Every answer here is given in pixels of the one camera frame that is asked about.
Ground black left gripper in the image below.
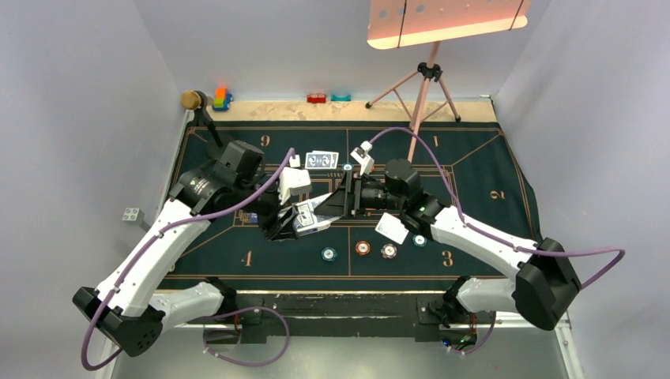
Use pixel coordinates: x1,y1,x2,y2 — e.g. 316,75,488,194
233,175,299,239

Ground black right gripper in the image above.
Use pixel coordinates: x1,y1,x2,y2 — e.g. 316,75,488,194
315,169,405,218

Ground blue playing card deck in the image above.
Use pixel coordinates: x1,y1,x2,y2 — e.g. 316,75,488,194
292,204,338,237

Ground face-down cards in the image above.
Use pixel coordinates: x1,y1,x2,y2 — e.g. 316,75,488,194
304,151,339,170

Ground green poker chip stack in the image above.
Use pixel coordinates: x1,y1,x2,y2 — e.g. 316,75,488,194
321,247,338,262

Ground orange poker chip stack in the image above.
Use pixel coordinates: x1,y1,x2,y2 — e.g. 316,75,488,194
355,241,371,256

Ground face-down card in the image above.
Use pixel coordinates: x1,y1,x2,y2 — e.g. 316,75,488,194
375,212,409,245

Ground pink white poker chip stack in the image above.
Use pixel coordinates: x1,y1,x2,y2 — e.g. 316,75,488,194
380,244,397,259

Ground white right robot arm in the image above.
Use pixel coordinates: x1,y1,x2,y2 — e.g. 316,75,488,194
314,159,582,331

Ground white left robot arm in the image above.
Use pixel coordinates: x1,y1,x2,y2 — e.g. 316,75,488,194
73,140,309,371

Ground teal toy block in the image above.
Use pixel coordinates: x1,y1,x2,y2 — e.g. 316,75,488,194
330,93,352,102

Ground red toy block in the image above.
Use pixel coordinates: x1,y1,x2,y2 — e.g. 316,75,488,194
306,93,328,103

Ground green poker table mat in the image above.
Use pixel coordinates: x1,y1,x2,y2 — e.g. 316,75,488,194
160,121,540,291

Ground colourful toy block stack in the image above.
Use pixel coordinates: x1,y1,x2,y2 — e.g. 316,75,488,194
212,86,233,111

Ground black microphone stand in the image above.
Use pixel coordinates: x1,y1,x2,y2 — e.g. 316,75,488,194
188,107,235,159

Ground grey toy brick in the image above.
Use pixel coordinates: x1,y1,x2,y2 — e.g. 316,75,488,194
122,208,151,231

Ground pink tripod stand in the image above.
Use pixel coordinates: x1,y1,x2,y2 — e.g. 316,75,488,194
365,41,461,134

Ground pink perforated board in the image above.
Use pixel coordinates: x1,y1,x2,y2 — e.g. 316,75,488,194
367,0,531,50

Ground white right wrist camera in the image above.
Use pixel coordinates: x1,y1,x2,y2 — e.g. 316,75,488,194
350,141,375,175

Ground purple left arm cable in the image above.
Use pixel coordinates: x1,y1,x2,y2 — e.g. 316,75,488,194
81,147,297,373

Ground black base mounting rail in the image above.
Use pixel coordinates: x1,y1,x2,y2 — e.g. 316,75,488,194
188,291,495,343

